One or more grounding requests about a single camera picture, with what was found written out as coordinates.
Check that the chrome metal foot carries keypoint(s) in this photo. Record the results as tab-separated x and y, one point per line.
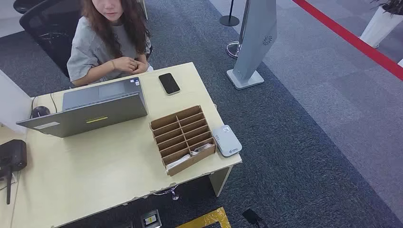
175	195

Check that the white partition panel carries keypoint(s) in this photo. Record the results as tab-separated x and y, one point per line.
12	100

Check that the floor socket box with label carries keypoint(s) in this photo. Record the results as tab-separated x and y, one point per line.
150	219

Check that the green potted plant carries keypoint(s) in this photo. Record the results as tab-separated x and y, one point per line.
392	5

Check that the black computer mouse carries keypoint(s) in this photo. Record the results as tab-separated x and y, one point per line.
41	111

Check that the cardboard slotted card organizer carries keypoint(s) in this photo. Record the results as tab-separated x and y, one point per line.
176	133

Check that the wooden desk leg panel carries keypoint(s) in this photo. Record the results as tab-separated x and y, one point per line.
220	181

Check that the grey laptop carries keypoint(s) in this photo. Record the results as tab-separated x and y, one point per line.
94	116

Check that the person's right forearm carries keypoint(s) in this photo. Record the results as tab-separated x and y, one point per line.
94	76

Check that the yellow floor tape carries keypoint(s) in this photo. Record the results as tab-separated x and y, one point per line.
207	218

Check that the black smartphone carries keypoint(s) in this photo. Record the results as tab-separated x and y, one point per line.
169	83

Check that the paper sheet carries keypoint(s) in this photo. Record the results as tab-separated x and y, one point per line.
13	182

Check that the person's left forearm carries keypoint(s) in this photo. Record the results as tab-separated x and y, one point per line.
142	58

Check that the chrome stanchion base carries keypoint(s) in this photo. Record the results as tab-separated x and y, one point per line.
232	50

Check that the black stanchion post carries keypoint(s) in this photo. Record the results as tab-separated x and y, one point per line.
229	20

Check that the person's left hand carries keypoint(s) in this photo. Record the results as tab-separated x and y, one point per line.
141	67

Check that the grey kiosk stand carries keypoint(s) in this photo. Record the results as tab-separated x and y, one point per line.
255	37

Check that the white planter pot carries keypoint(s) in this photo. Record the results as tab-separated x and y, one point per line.
379	28

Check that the person's right hand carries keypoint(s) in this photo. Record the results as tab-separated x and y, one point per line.
126	64

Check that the white room key card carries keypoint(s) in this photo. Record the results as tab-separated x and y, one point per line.
203	148
178	162

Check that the black device with antenna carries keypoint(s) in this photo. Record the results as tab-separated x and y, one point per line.
12	155

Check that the person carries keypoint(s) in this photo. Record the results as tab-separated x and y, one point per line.
94	47

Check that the red floor tape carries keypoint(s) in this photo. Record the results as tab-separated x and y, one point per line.
349	36

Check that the black mesh office chair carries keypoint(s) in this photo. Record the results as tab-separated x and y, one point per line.
47	31

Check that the black object on floor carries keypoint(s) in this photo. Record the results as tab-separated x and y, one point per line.
251	216

